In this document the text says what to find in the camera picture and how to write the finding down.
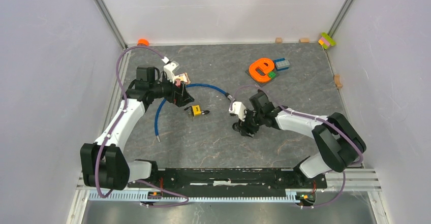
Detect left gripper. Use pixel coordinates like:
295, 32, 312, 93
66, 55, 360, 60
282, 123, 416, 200
149, 71, 194, 107

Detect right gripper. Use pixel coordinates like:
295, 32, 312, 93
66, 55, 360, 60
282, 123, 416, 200
236, 107, 264, 138

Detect black padlock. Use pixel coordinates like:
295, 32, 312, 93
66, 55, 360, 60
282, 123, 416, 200
232, 122, 242, 132

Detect yellow padlock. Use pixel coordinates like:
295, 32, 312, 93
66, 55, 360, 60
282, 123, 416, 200
184, 105, 210, 118

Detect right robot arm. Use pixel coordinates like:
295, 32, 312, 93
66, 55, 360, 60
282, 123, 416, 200
229, 90, 366, 187

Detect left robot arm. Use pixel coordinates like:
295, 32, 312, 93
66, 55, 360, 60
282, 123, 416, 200
80, 62, 194, 190

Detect pink wooden puzzle box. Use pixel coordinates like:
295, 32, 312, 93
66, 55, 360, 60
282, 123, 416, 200
174, 73, 191, 85

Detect green lego brick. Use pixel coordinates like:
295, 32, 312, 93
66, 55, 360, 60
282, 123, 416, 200
267, 72, 277, 80

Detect orange round cap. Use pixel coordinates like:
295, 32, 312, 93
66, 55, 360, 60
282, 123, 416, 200
137, 39, 149, 46

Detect orange letter block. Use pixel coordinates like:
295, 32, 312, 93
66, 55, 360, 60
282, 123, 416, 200
248, 57, 275, 75

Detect blue lego brick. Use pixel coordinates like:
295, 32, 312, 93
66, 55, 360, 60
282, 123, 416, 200
273, 58, 290, 71

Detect wooden block left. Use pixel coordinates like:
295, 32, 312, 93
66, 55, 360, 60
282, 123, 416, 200
275, 37, 283, 44

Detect wooden block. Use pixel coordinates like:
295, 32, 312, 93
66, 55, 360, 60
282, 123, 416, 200
299, 38, 310, 43
275, 37, 283, 44

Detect wooden arch piece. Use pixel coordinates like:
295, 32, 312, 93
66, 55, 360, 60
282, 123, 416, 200
333, 74, 343, 89

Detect wooden block right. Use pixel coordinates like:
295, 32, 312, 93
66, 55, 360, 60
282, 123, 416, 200
299, 38, 310, 43

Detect stacked coloured lego bricks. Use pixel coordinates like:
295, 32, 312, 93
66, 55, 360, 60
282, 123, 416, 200
318, 33, 336, 50

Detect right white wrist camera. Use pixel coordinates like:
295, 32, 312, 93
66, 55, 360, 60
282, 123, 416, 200
229, 101, 247, 121

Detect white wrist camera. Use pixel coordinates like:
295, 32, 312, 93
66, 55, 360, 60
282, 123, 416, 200
229, 101, 247, 121
162, 56, 179, 83

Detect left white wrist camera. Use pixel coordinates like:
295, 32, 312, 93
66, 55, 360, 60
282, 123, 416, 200
162, 56, 179, 83

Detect blue cable loop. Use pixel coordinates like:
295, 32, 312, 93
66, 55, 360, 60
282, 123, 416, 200
154, 83, 235, 143

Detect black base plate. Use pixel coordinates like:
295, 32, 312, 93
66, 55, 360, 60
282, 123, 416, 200
147, 168, 327, 198

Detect blue slotted cable duct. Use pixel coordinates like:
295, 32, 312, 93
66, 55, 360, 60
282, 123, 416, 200
88, 190, 298, 203

